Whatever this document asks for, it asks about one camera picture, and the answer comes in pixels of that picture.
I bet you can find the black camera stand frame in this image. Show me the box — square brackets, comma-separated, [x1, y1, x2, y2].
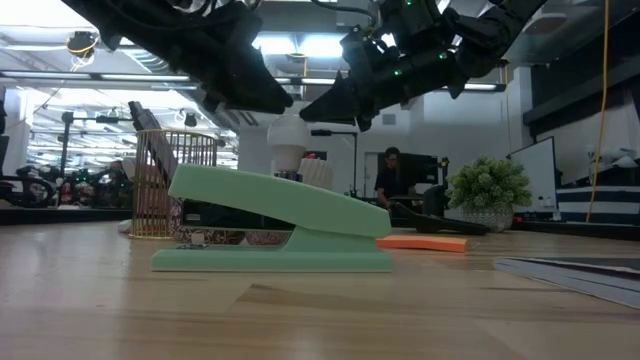
[309, 128, 359, 196]

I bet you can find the black stapler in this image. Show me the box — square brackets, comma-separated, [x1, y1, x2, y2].
[394, 201, 492, 237]

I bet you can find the mint green stapler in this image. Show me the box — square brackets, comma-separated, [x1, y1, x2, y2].
[151, 163, 395, 274]

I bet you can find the white cloth bundle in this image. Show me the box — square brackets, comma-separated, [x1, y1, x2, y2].
[585, 144, 640, 170]

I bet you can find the long ceiling light bar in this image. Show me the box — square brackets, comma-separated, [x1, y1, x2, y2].
[273, 75, 503, 93]
[0, 69, 199, 84]

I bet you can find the grey black flat ruler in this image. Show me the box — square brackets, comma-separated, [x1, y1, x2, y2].
[127, 101, 180, 184]

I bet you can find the green plant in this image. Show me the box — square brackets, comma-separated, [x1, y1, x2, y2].
[446, 156, 534, 234]

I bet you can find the navy white striped box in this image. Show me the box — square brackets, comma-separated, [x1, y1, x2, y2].
[556, 184, 640, 225]

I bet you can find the gold wire pen holder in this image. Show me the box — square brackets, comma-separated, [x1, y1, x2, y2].
[129, 129, 219, 240]

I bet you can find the hanging yellow cable reel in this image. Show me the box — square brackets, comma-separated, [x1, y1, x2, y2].
[66, 30, 100, 66]

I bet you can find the person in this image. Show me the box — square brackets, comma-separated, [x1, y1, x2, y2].
[374, 146, 417, 210]

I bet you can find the grey flat notebook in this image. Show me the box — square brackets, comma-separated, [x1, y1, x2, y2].
[493, 256, 640, 310]

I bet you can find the orange sticky note pad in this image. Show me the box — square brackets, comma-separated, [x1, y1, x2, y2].
[375, 234, 470, 254]

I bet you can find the white frosted lightbulb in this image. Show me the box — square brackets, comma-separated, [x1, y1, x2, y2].
[266, 113, 312, 174]

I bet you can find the whiteboard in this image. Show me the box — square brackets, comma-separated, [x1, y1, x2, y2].
[508, 136, 560, 215]

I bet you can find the cluttered background workbench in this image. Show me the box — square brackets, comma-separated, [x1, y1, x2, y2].
[0, 162, 134, 210]

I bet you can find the black tripod pole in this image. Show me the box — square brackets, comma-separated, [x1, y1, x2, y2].
[59, 111, 75, 176]

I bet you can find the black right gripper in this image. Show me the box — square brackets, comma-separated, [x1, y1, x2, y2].
[298, 27, 466, 133]

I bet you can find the white ribbed vase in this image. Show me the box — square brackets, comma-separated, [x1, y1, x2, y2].
[298, 157, 335, 192]

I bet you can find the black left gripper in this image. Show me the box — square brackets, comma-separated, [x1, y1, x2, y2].
[149, 0, 295, 115]

